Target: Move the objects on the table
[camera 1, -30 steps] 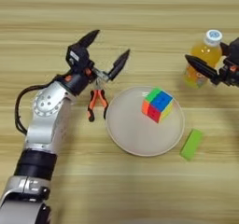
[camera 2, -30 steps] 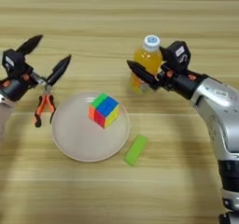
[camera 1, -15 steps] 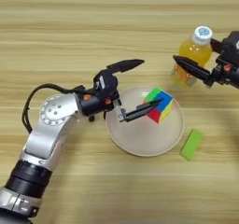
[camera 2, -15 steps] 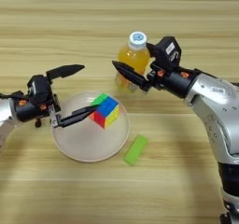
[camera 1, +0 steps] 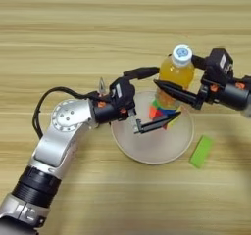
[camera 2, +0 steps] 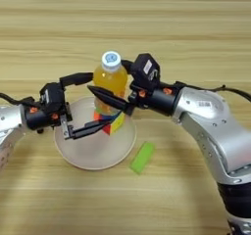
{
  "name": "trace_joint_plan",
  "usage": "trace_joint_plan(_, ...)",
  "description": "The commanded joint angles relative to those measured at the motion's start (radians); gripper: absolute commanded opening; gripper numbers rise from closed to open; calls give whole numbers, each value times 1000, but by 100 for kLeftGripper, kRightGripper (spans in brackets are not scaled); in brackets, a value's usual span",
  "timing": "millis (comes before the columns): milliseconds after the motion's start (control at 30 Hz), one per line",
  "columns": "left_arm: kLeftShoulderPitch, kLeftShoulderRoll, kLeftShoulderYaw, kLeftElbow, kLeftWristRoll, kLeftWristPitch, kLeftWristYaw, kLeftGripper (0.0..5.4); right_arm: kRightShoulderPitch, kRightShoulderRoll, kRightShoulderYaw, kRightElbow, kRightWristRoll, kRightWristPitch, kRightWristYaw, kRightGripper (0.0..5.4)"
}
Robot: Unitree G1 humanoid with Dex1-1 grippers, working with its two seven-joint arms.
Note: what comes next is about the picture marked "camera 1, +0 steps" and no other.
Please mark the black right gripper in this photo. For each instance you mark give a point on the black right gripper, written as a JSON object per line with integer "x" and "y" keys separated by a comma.
{"x": 232, "y": 93}

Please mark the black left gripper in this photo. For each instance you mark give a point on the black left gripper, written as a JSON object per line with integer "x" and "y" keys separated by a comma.
{"x": 108, "y": 113}

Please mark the orange juice bottle white cap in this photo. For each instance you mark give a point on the orange juice bottle white cap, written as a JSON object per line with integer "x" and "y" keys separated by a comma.
{"x": 178, "y": 72}

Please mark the colourful puzzle cube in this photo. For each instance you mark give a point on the colourful puzzle cube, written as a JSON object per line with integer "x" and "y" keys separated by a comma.
{"x": 156, "y": 111}

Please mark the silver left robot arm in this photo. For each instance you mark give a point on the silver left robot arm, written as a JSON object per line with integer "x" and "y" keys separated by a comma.
{"x": 65, "y": 128}

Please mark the left gripper labelled black box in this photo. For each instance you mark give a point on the left gripper labelled black box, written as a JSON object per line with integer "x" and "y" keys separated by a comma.
{"x": 121, "y": 92}

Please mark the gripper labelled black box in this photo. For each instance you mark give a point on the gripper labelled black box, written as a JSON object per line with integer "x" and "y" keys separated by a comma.
{"x": 219, "y": 61}
{"x": 121, "y": 92}

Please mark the right gripper labelled black box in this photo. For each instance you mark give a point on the right gripper labelled black box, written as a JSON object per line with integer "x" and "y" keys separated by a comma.
{"x": 219, "y": 61}

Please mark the round beige plate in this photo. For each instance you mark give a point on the round beige plate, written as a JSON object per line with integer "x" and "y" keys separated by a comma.
{"x": 153, "y": 147}

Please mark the green rectangular block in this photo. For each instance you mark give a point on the green rectangular block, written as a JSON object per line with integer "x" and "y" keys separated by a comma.
{"x": 200, "y": 152}

